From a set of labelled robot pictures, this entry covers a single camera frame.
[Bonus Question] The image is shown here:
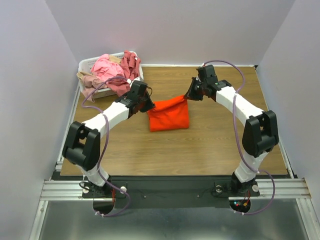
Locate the orange t shirt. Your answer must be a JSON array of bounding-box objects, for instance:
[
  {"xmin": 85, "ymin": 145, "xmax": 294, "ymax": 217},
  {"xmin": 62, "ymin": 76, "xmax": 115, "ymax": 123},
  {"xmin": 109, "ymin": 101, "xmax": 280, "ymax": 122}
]
[{"xmin": 147, "ymin": 95, "xmax": 190, "ymax": 132}]

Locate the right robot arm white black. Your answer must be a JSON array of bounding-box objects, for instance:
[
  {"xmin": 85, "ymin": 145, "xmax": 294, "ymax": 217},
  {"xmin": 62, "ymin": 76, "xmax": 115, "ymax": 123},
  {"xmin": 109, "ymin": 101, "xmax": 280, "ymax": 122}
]
[{"xmin": 184, "ymin": 64, "xmax": 279, "ymax": 195}]

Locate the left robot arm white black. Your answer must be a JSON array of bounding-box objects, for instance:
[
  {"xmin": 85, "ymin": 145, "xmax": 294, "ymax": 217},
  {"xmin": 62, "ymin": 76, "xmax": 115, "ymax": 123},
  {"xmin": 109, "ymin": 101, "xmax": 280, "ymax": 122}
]
[{"xmin": 62, "ymin": 80, "xmax": 155, "ymax": 197}]

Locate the dusty rose t shirt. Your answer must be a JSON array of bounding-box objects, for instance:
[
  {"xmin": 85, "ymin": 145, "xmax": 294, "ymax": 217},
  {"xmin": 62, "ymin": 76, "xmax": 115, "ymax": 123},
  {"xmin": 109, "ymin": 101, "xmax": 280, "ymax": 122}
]
[{"xmin": 106, "ymin": 50, "xmax": 141, "ymax": 97}]

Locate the light pink t shirt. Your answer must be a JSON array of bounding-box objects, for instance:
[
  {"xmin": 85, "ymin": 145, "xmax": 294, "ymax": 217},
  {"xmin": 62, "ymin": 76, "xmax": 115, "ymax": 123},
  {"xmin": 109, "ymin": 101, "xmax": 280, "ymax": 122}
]
[{"xmin": 90, "ymin": 54, "xmax": 124, "ymax": 81}]

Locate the beige mauve t shirt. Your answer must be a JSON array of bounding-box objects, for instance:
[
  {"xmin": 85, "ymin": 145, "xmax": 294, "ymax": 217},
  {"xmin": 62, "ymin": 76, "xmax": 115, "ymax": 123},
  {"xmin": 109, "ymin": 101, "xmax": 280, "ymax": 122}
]
[{"xmin": 76, "ymin": 71, "xmax": 103, "ymax": 98}]

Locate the white plastic laundry basket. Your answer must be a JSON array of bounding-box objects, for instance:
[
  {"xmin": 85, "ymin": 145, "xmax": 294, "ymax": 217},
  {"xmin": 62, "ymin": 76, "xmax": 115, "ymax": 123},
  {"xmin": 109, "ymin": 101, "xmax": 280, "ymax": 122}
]
[{"xmin": 76, "ymin": 50, "xmax": 143, "ymax": 102}]

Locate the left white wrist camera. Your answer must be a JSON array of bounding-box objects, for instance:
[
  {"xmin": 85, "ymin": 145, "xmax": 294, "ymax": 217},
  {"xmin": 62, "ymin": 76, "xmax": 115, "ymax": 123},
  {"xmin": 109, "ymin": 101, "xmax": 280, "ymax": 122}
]
[{"xmin": 126, "ymin": 77, "xmax": 141, "ymax": 86}]

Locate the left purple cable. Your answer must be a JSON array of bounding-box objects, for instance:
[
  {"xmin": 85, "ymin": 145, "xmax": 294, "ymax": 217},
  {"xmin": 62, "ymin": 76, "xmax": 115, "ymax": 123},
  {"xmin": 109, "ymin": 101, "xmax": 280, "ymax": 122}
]
[{"xmin": 81, "ymin": 76, "xmax": 133, "ymax": 218}]

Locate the purple cable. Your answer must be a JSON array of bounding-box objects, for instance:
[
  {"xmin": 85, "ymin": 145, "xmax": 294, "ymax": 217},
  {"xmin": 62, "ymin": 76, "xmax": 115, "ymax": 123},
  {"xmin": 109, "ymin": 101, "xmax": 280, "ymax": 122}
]
[
  {"xmin": 203, "ymin": 59, "xmax": 276, "ymax": 216},
  {"xmin": 81, "ymin": 76, "xmax": 133, "ymax": 218}
]

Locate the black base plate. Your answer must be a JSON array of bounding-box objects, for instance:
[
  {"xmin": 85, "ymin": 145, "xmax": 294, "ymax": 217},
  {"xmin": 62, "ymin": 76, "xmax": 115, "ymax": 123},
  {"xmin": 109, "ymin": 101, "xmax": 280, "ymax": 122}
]
[{"xmin": 79, "ymin": 175, "xmax": 260, "ymax": 216}]

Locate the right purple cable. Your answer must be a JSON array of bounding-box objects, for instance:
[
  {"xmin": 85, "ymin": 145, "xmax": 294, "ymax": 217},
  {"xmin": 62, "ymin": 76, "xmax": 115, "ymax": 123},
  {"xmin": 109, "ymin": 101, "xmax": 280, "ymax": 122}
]
[{"xmin": 203, "ymin": 59, "xmax": 276, "ymax": 216}]

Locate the aluminium frame rail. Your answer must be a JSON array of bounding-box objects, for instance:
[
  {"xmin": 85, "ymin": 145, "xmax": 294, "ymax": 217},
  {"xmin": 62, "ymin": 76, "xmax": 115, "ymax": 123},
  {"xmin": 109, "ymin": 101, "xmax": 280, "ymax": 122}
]
[{"xmin": 40, "ymin": 178, "xmax": 311, "ymax": 202}]

